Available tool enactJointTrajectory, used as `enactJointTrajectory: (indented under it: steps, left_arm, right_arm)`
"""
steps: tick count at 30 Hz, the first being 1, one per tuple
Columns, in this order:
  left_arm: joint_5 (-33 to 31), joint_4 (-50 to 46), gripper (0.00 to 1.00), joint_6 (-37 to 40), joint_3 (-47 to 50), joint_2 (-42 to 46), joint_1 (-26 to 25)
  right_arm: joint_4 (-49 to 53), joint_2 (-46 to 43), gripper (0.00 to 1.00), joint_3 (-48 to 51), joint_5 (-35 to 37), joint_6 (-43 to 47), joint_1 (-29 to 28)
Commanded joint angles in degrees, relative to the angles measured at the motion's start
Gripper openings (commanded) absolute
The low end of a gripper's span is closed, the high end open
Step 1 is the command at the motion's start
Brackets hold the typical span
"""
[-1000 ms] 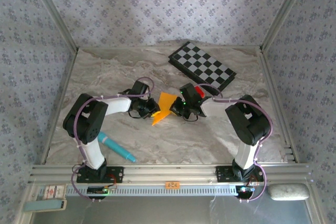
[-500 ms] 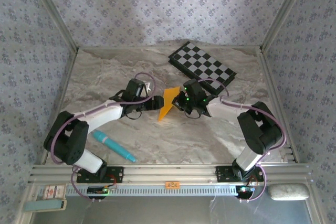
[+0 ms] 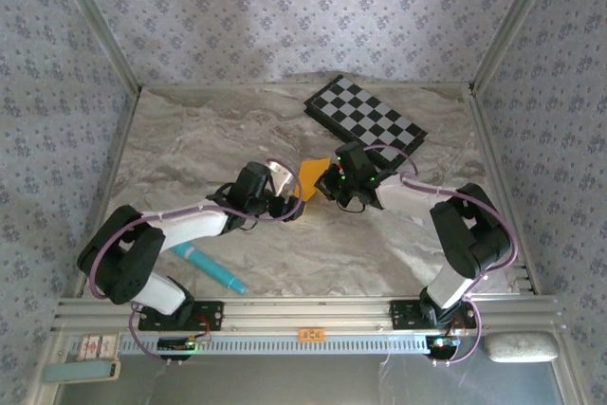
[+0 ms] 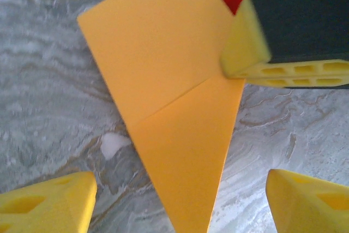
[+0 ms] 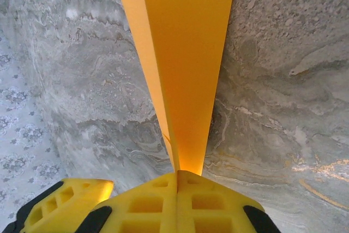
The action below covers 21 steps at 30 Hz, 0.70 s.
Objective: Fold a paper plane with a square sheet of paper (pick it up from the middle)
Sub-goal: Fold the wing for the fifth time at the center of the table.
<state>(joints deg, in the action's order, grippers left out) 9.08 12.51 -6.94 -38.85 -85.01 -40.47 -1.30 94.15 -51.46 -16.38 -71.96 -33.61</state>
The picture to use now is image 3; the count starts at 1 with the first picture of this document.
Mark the orange paper sheet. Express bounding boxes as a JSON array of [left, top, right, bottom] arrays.
[[292, 156, 332, 203]]

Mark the teal marker pen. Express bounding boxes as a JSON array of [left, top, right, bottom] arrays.
[[170, 241, 248, 295]]

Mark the black grey folded chessboard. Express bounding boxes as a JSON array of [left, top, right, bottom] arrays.
[[303, 74, 428, 174]]

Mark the red white card box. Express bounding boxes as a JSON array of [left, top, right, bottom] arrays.
[[75, 334, 120, 361]]

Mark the grey sponge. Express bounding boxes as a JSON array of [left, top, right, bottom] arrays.
[[484, 331, 560, 363]]

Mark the teal flat box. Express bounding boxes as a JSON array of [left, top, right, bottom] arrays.
[[42, 359, 122, 383]]

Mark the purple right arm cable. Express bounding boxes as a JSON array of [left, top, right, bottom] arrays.
[[362, 144, 518, 368]]

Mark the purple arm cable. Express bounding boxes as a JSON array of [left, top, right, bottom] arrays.
[[89, 157, 304, 368], [362, 144, 518, 368]]

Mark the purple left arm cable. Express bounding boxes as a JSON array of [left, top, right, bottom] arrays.
[[89, 157, 304, 368]]

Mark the aluminium mounting rail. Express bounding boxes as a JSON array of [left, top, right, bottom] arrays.
[[51, 295, 563, 333]]

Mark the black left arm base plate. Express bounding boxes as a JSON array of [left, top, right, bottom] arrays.
[[138, 300, 225, 333]]

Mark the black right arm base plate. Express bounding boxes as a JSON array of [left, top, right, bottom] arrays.
[[388, 299, 478, 330]]

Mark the grey slotted cable duct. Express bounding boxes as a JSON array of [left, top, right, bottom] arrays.
[[118, 332, 432, 357]]

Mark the aluminium side rail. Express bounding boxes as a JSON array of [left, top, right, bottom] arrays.
[[75, 84, 143, 297], [467, 84, 542, 295]]

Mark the aluminium frame post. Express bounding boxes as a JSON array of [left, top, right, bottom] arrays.
[[46, 0, 143, 91], [469, 0, 565, 91]]

